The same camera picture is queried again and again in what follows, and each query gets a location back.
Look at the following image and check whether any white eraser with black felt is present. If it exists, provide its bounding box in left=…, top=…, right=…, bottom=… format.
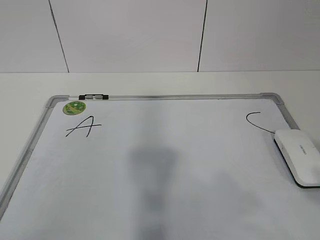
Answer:
left=274, top=129, right=320, bottom=188

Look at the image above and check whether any round green magnet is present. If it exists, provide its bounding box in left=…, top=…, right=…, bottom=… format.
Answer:
left=62, top=101, right=86, bottom=116

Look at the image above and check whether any white board with grey frame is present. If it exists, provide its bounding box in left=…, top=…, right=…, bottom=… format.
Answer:
left=0, top=93, right=320, bottom=240

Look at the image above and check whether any black hanging clip on frame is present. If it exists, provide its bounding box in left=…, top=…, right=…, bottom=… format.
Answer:
left=78, top=94, right=109, bottom=101

